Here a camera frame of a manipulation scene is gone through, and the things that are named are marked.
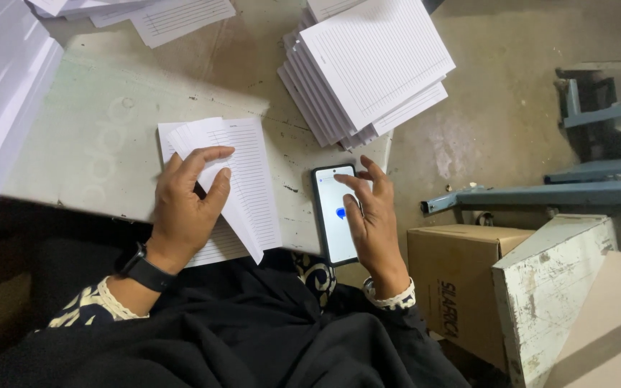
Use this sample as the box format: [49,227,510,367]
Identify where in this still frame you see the person's right hand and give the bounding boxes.
[333,155,411,282]

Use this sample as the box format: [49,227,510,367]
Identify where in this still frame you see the person's left hand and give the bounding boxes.
[146,145,236,274]

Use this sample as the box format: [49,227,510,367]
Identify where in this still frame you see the lined paper sheets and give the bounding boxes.
[158,116,283,268]

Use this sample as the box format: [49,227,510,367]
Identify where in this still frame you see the black smartphone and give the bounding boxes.
[310,163,363,268]

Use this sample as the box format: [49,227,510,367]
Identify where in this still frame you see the black wristband watch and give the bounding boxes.
[119,242,178,293]

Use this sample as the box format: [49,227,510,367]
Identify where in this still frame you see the brown cardboard box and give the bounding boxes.
[406,224,536,373]

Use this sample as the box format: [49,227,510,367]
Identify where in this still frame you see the person's black garment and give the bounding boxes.
[0,250,473,388]

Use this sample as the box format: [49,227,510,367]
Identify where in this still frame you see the fanned stack of lined sheets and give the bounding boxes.
[277,0,457,152]

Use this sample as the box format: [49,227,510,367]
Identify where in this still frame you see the loose pile of lined sheets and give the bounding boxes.
[24,0,237,50]

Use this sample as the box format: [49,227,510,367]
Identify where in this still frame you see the beige cabinet drawer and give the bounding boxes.
[544,250,621,388]

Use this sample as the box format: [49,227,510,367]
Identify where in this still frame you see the blue metal machine frame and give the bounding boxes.
[420,60,621,217]

